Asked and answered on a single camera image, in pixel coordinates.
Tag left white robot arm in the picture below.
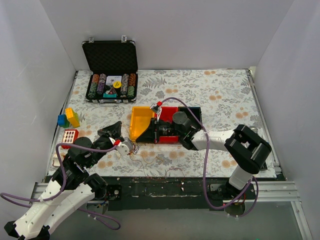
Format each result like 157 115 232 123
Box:
0 121 132 240

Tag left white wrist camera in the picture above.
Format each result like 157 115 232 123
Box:
115 139 135 157

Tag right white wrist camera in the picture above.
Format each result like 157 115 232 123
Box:
150 101 163 119

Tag yellow plastic bin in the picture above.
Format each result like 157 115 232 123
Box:
129 106 156 142

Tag black plastic bin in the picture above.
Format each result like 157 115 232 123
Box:
178 106 202 128

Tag black poker chip case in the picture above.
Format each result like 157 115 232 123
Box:
81 35 139 104

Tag red plastic bin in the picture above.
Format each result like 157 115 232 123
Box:
156 106 179 144

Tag aluminium frame rail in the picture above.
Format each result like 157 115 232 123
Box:
29 181 301 208

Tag small white red toy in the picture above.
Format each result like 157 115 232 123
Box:
52 153 65 167

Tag red white toy brick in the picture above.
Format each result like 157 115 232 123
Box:
61 129 79 149

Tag black microphone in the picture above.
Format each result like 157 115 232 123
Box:
249 126 258 133

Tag floral table mat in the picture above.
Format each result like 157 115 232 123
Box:
47 68 278 179

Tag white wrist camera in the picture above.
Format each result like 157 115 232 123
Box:
150 101 163 119
115 139 135 157

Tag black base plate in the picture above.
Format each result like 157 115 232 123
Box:
87 177 234 213

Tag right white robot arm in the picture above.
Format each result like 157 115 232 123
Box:
130 111 272 199

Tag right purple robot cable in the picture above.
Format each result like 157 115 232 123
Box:
159 97 259 217

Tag stacked coloured toy bricks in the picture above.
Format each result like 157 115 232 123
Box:
57 107 80 129

